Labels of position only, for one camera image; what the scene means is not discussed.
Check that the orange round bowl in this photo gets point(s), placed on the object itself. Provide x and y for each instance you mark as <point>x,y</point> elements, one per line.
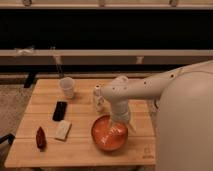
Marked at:
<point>106,141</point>

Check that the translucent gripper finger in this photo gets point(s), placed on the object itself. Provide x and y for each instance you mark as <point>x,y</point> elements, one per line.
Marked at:
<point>131,128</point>
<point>111,127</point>

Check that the black clamp at table edge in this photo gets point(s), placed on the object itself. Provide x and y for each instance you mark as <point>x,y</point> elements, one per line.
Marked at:
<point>9,138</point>

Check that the white rectangular block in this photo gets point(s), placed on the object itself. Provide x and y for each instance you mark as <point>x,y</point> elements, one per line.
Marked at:
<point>62,130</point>

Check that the black rectangular object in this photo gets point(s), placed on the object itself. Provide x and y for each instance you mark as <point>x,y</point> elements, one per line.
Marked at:
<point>60,110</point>

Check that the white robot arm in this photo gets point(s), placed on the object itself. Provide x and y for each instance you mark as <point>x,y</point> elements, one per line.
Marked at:
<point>184,122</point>

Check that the dark red pepper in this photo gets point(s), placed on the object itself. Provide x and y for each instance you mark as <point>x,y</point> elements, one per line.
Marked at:
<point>40,139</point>

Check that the clear plastic cup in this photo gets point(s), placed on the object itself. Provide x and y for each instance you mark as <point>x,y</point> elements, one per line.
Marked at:
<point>67,86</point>

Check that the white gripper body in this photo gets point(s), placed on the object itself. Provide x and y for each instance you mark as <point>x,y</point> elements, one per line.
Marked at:
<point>120,111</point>

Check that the small white patterned bottle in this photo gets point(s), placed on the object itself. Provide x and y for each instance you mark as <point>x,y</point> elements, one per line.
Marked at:
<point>98,99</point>

